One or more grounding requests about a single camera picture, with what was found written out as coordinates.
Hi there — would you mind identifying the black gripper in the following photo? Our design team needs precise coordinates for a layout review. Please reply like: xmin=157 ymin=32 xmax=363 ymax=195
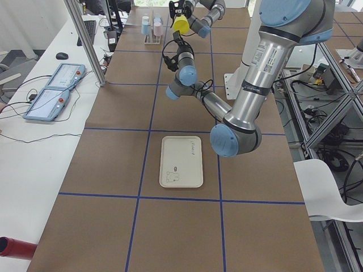
xmin=163 ymin=31 xmax=195 ymax=73
xmin=168 ymin=0 xmax=196 ymax=16

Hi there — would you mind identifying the yellow plastic cup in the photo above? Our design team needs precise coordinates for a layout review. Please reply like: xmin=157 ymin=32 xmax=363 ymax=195
xmin=172 ymin=15 xmax=190 ymax=35

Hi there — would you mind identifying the pink plastic cup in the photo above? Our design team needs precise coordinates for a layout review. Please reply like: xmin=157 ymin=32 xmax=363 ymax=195
xmin=153 ymin=22 xmax=163 ymax=37

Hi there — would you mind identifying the light blue plastic cup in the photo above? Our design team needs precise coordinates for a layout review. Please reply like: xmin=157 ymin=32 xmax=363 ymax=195
xmin=153 ymin=14 xmax=162 ymax=24

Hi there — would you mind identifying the cream plastic cup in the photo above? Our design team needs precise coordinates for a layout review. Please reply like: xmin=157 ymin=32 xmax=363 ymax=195
xmin=142 ymin=15 xmax=150 ymax=26

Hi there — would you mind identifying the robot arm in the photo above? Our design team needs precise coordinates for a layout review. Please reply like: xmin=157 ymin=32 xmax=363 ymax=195
xmin=168 ymin=0 xmax=226 ymax=38
xmin=166 ymin=1 xmax=335 ymax=157

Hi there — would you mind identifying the black keyboard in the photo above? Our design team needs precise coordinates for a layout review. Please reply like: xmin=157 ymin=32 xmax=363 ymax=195
xmin=83 ymin=20 xmax=96 ymax=44

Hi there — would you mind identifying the upper blue teach pendant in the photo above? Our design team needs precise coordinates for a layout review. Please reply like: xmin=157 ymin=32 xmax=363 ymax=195
xmin=46 ymin=63 xmax=86 ymax=90

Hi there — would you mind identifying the blue teach pendant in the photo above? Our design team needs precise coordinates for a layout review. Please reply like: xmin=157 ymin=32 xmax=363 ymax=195
xmin=23 ymin=88 xmax=70 ymax=122
xmin=46 ymin=63 xmax=86 ymax=90

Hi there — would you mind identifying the black computer mouse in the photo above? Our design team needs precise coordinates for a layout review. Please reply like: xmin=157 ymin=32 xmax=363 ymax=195
xmin=56 ymin=52 xmax=69 ymax=60

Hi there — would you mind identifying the cream plastic tray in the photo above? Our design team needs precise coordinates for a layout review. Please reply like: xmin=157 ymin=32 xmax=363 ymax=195
xmin=159 ymin=136 xmax=203 ymax=188

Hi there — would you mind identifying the lower blue teach pendant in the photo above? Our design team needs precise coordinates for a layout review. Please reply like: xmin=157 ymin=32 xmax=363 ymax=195
xmin=23 ymin=88 xmax=70 ymax=122

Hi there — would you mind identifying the red cylinder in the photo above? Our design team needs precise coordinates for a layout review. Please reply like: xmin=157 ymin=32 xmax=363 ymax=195
xmin=1 ymin=237 xmax=37 ymax=260

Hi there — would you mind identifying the white wire cup rack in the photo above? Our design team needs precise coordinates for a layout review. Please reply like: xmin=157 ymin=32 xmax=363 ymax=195
xmin=144 ymin=10 xmax=161 ymax=45

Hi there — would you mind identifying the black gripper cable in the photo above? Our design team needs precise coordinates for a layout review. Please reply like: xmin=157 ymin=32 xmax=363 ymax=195
xmin=161 ymin=39 xmax=215 ymax=100

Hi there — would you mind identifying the aluminium frame post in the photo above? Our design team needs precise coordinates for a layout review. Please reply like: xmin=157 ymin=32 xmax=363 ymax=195
xmin=64 ymin=0 xmax=106 ymax=87

